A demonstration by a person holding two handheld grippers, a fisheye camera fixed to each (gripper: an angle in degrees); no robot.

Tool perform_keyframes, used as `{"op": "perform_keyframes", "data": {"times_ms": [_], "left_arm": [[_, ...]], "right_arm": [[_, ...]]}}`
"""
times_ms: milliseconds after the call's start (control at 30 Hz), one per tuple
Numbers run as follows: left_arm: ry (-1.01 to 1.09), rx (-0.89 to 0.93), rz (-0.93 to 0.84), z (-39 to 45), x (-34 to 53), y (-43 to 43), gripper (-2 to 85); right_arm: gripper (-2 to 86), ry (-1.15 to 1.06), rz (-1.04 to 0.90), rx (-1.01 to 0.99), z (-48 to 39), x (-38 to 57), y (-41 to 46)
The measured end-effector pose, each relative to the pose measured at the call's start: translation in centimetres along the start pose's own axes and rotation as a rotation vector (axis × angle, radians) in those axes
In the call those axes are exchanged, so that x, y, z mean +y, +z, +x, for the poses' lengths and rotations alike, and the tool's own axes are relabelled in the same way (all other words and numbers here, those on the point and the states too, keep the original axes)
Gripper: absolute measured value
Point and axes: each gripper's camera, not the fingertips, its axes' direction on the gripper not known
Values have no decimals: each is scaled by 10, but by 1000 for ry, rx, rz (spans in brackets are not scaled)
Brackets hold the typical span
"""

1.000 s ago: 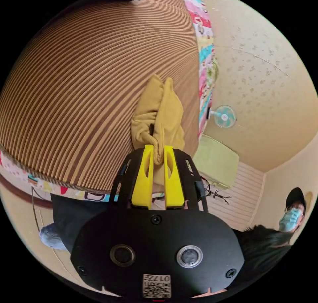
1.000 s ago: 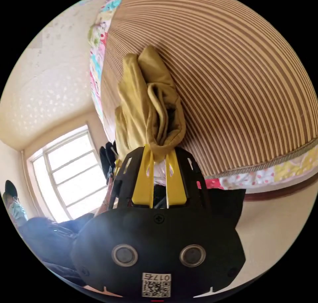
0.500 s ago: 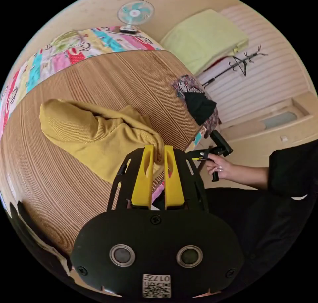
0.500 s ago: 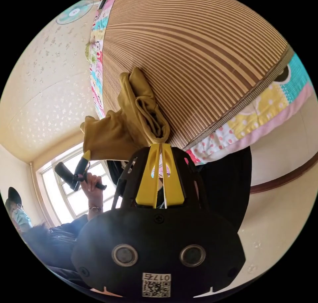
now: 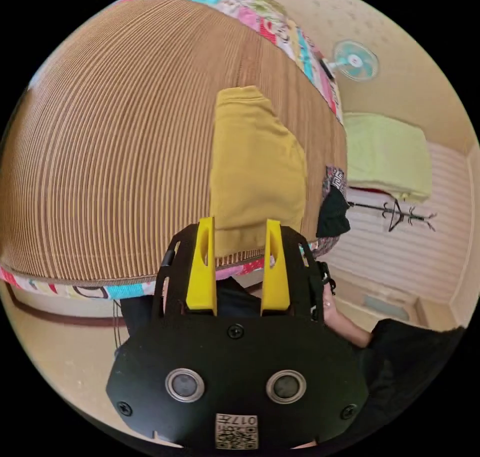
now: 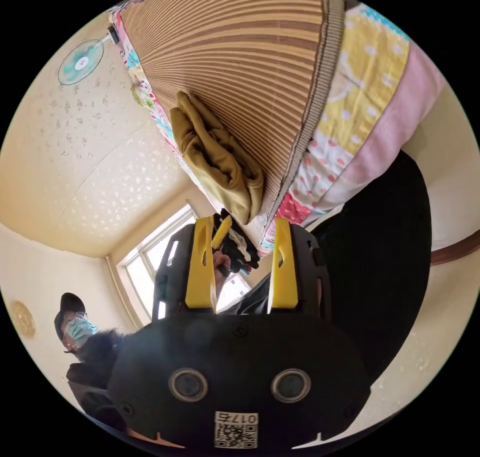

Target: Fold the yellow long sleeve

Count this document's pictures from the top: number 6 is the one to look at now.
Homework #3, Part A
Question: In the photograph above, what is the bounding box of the person's body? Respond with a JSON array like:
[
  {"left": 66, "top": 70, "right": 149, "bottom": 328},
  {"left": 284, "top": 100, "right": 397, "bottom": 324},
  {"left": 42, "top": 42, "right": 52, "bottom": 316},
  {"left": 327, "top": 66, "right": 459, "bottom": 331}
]
[{"left": 53, "top": 149, "right": 433, "bottom": 432}]

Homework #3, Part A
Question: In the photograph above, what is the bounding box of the person's right hand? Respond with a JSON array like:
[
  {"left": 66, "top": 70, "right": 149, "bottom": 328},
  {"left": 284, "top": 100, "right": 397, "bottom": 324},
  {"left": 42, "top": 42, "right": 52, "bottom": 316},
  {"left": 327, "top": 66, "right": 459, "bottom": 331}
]
[{"left": 125, "top": 427, "right": 186, "bottom": 449}]

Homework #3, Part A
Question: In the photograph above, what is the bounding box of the teal electric fan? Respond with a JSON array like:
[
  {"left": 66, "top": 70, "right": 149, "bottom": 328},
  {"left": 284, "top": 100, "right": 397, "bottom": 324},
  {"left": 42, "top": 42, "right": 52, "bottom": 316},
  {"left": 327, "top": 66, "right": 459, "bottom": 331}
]
[{"left": 57, "top": 24, "right": 122, "bottom": 87}]

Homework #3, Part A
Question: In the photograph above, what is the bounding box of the bed with striped woven mat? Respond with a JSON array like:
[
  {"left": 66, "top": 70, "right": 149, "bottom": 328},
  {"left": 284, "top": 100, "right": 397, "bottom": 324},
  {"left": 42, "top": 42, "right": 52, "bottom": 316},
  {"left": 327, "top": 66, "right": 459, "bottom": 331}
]
[{"left": 107, "top": 0, "right": 448, "bottom": 258}]

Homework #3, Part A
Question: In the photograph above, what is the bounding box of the person's left hand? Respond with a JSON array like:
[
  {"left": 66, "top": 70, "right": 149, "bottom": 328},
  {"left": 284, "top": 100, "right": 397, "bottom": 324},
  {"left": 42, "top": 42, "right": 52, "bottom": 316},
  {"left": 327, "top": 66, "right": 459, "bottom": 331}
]
[{"left": 213, "top": 251, "right": 231, "bottom": 297}]

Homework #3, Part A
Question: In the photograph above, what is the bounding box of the mustard yellow long sleeve shirt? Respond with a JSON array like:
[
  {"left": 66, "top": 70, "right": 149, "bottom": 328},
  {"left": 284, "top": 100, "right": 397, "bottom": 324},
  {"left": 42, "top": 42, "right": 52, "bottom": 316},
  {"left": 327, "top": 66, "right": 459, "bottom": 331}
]
[{"left": 169, "top": 90, "right": 265, "bottom": 226}]

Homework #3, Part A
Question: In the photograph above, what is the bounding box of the window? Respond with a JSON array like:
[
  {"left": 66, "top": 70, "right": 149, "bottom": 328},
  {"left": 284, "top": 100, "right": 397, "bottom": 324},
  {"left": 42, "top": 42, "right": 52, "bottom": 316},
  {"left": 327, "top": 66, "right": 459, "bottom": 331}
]
[{"left": 116, "top": 201, "right": 256, "bottom": 329}]

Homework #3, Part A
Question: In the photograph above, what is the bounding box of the round golden wall ornament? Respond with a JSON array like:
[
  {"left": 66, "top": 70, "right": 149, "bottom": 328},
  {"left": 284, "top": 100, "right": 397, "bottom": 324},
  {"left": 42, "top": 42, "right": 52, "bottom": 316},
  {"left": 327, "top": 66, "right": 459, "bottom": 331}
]
[{"left": 8, "top": 300, "right": 37, "bottom": 339}]

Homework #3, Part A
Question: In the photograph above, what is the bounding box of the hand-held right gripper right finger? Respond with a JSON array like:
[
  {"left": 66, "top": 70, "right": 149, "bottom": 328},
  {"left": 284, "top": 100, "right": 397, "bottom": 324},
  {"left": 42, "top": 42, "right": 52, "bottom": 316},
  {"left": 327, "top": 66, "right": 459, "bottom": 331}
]
[{"left": 270, "top": 216, "right": 300, "bottom": 311}]

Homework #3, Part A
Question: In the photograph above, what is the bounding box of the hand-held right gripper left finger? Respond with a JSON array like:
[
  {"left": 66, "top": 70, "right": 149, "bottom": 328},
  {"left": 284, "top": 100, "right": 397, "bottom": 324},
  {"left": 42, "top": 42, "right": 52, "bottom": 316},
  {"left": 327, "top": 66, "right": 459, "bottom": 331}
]
[{"left": 185, "top": 216, "right": 218, "bottom": 311}]

